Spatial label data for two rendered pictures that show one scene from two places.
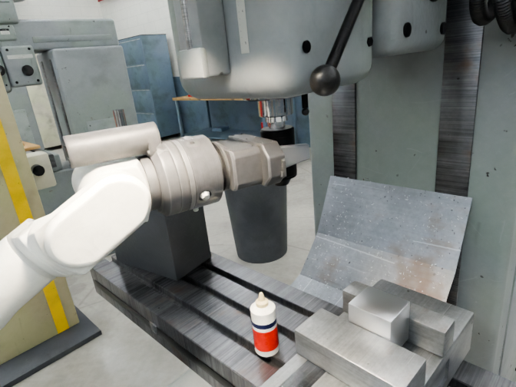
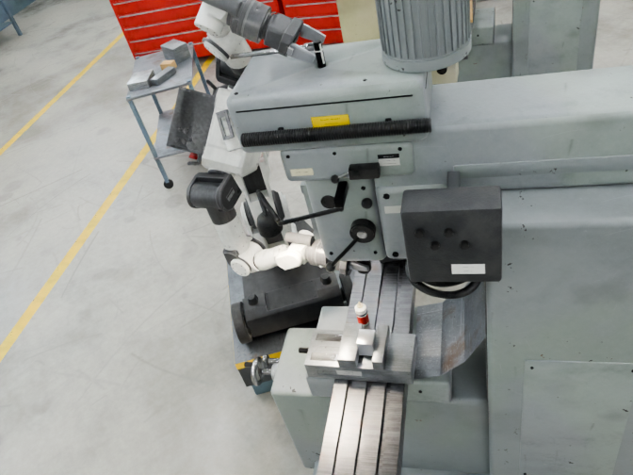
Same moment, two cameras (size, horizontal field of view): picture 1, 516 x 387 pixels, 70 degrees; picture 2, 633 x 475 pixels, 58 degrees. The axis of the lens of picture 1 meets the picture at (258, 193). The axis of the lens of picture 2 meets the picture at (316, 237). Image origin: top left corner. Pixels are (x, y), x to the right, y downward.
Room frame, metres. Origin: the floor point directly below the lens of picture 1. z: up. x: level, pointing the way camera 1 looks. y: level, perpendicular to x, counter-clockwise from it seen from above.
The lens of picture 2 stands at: (-0.15, -1.17, 2.46)
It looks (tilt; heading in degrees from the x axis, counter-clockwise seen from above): 40 degrees down; 65
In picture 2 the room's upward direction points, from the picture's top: 15 degrees counter-clockwise
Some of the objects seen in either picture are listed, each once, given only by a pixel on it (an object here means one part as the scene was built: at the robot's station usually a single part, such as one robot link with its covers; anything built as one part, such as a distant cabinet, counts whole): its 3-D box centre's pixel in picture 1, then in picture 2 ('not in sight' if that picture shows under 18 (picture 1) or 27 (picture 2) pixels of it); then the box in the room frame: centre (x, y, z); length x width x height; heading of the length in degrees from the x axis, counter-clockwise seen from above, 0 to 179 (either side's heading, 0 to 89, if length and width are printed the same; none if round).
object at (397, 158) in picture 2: not in sight; (352, 138); (0.54, -0.07, 1.68); 0.34 x 0.24 x 0.10; 134
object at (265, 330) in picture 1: (264, 321); (361, 312); (0.49, 0.01, 0.96); 0.04 x 0.04 x 0.11
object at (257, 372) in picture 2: not in sight; (266, 371); (0.16, 0.32, 0.60); 0.16 x 0.12 x 0.12; 134
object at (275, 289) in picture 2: not in sight; (284, 260); (0.58, 0.84, 0.59); 0.64 x 0.52 x 0.33; 66
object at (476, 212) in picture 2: not in sight; (452, 237); (0.48, -0.48, 1.62); 0.20 x 0.09 x 0.21; 134
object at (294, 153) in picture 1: (291, 155); (358, 268); (0.48, -0.05, 1.23); 0.06 x 0.02 x 0.03; 119
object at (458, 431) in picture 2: not in sight; (387, 404); (0.49, -0.02, 0.40); 0.81 x 0.32 x 0.60; 134
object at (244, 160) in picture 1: (221, 167); (336, 256); (0.47, 0.04, 1.23); 0.13 x 0.12 x 0.10; 29
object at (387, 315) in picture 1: (378, 321); (366, 342); (0.40, -0.14, 1.01); 0.06 x 0.05 x 0.06; 42
